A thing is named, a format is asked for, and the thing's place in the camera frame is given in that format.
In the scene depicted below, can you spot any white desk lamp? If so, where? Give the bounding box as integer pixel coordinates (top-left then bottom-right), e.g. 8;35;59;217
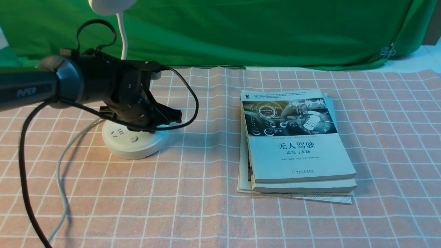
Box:
88;0;170;160

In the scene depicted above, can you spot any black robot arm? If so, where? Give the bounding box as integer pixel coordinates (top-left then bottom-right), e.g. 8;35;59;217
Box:
0;49;182;132

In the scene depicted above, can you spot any pink checkered tablecloth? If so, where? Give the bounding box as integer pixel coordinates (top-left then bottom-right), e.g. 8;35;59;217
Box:
0;67;441;248

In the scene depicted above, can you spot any thin bottom booklet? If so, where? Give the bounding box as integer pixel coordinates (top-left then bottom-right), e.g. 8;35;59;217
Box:
237;111;352;205

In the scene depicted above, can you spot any green backdrop cloth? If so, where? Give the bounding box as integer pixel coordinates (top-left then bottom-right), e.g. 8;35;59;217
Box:
0;0;438;71

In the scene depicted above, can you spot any metal binder clip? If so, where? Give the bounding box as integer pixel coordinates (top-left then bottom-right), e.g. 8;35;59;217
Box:
379;43;396;59

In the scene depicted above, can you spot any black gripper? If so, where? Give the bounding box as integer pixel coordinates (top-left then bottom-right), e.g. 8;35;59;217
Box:
78;49;182;131

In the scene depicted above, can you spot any white top book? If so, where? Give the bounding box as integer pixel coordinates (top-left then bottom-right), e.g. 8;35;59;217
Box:
241;89;357;184

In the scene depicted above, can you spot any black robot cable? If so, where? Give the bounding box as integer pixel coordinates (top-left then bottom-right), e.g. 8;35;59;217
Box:
19;19;199;248

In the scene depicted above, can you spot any white lamp power cord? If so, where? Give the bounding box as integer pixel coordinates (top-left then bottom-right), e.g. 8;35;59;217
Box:
43;118;104;248

